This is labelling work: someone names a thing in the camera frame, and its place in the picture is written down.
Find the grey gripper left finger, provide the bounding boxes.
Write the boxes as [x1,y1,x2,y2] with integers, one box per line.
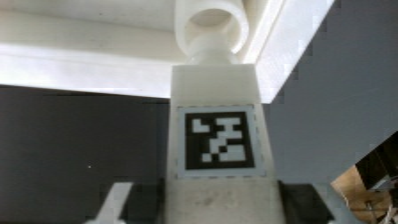
[83,182,133,224]

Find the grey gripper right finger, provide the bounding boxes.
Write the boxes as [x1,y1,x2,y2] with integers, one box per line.
[312,183,364,224]

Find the white square tabletop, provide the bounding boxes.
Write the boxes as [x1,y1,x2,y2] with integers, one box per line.
[0,0,335,103]

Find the white table leg with tag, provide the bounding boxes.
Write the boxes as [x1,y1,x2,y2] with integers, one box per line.
[165,33,286,224]

